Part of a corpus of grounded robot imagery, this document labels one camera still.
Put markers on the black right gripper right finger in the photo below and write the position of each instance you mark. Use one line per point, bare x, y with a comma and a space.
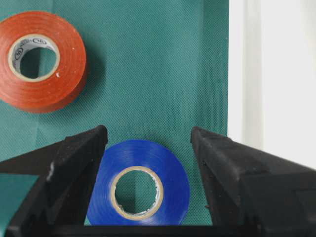
257, 193

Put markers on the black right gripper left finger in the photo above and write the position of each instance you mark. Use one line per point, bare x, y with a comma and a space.
51, 186

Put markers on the blue tape roll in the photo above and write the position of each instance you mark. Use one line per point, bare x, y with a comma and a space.
171, 182

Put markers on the red tape roll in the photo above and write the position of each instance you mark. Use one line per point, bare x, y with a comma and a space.
21, 33

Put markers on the white plastic tray case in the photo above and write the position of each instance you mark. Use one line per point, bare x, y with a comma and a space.
272, 77

